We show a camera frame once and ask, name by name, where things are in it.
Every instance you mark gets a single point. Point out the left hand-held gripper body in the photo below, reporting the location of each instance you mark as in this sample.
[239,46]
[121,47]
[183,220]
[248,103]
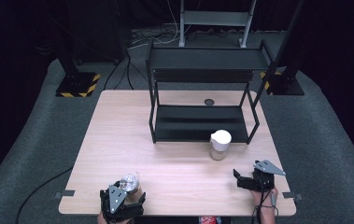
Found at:
[115,199]

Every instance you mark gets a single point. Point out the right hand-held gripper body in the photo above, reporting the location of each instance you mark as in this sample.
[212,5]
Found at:
[265,179]

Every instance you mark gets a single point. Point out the glass jar with silver lid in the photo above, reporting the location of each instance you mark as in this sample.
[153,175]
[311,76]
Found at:
[130,183]

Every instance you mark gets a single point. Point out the white-lidded beige cup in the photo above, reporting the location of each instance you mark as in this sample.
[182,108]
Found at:
[220,141]

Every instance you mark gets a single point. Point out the black metal two-tier rack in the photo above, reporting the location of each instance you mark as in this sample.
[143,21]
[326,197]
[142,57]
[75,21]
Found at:
[201,123]

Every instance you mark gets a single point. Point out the person's right hand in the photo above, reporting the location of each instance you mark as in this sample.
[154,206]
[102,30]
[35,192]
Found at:
[266,197]

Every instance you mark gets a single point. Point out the person's left hand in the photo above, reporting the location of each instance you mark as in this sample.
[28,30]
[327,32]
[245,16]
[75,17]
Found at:
[100,220]

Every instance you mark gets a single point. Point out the red packet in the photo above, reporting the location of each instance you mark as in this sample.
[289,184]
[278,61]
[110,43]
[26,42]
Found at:
[209,220]

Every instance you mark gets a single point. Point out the black stand with hazard-striped base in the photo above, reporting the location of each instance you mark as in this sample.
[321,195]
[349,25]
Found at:
[76,84]
[286,84]

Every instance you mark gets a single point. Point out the grey metal stand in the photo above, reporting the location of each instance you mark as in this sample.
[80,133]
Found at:
[216,18]

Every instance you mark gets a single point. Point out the black cabinet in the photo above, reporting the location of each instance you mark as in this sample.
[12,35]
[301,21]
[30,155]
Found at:
[100,31]

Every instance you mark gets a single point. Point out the grey table edge bracket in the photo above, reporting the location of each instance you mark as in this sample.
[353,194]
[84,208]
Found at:
[65,193]
[293,195]

